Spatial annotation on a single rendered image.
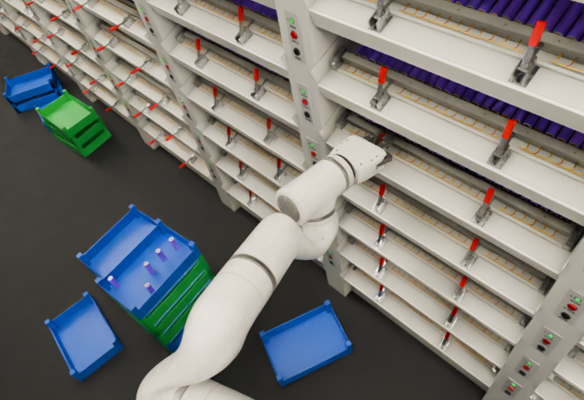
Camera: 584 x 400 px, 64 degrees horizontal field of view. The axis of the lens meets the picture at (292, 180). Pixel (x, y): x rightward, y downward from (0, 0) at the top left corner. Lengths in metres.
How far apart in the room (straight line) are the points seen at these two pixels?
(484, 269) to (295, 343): 0.94
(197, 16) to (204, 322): 0.95
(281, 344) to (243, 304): 1.25
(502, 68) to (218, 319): 0.57
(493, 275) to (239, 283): 0.70
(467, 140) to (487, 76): 0.19
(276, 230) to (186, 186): 1.73
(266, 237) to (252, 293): 0.11
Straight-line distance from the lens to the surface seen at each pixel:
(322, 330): 1.95
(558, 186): 0.92
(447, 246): 1.26
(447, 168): 1.11
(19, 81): 3.67
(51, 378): 2.28
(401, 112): 1.00
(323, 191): 0.93
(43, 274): 2.57
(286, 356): 1.94
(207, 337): 0.69
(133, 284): 1.78
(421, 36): 0.87
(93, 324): 2.28
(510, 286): 1.23
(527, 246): 1.07
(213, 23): 1.37
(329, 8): 0.97
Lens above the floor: 1.82
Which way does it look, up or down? 50 degrees down
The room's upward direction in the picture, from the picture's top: 13 degrees counter-clockwise
